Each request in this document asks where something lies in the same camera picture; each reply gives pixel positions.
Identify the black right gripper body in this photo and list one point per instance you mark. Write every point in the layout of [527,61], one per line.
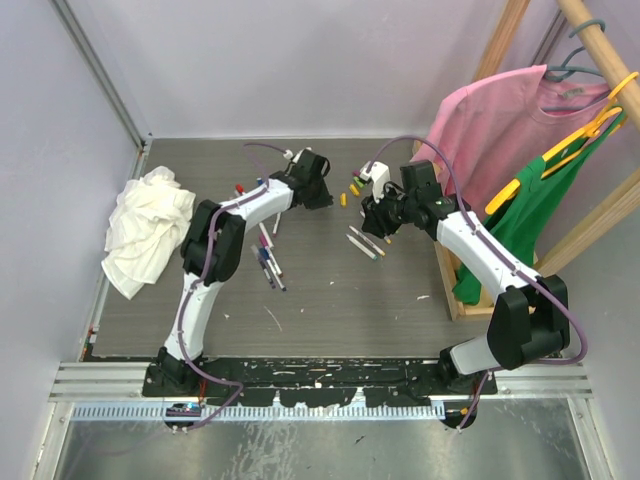
[387,215]

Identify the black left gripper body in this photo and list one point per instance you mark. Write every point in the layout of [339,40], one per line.
[319,196]

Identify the teal ended white marker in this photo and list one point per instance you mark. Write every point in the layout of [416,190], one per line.
[361,247]

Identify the blue ended white marker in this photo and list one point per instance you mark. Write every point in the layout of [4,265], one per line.
[274,275]

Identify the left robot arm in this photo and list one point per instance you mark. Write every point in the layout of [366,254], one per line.
[211,253]

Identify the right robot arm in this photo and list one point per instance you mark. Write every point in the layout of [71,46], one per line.
[528,322]

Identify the green tank top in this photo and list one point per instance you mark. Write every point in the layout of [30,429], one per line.
[518,223]

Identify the pink t-shirt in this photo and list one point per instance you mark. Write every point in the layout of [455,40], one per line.
[493,128]

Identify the white crumpled cloth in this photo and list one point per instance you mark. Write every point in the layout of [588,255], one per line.
[151,218]

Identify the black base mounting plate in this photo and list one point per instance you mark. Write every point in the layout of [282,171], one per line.
[314,382]

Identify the grey-blue clothes hanger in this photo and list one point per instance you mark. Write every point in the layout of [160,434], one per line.
[559,73]

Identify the yellow clothes hanger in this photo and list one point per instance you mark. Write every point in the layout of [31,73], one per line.
[567,149]

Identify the wooden hanging rod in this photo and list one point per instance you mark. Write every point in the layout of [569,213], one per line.
[604,56]

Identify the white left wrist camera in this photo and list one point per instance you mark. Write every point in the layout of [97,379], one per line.
[294,157]

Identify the white slotted cable duct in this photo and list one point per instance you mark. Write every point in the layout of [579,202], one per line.
[167,411]

